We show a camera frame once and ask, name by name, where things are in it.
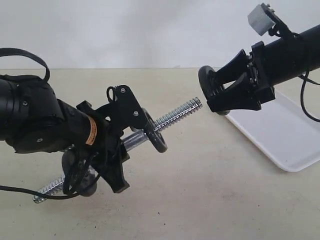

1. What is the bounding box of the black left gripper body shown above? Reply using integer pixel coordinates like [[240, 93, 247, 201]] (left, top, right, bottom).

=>
[[58, 100, 129, 173]]

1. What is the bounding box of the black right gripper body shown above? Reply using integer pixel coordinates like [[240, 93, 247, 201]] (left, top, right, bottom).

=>
[[247, 41, 275, 105]]

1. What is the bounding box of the black weight plate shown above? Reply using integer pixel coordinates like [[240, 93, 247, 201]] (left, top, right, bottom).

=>
[[198, 65, 225, 110]]

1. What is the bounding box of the chrome threaded dumbbell bar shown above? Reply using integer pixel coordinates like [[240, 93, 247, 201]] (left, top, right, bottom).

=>
[[32, 97, 202, 204]]

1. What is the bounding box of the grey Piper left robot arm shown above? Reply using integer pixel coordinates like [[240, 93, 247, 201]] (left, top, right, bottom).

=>
[[0, 75, 129, 197]]

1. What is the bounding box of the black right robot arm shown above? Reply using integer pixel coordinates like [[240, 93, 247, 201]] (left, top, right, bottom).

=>
[[198, 26, 320, 113]]

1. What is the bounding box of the black plate with collar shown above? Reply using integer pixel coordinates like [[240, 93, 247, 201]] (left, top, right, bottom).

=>
[[61, 147, 99, 197]]

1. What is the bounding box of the white rectangular plastic tray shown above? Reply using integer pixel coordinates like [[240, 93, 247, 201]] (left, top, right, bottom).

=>
[[226, 91, 320, 173]]

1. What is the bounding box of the black plate without collar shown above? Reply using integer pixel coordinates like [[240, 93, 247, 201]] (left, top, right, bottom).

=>
[[142, 108, 168, 153]]

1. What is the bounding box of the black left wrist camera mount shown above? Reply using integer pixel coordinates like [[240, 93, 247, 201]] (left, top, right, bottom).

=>
[[95, 85, 148, 130]]

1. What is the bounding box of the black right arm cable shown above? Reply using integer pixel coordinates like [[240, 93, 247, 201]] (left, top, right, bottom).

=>
[[267, 14, 320, 121]]

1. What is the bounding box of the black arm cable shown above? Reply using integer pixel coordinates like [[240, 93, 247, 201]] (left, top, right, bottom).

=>
[[267, 14, 320, 121], [0, 47, 101, 201]]

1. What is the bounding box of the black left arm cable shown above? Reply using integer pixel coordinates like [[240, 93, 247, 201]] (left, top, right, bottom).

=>
[[0, 47, 101, 201]]

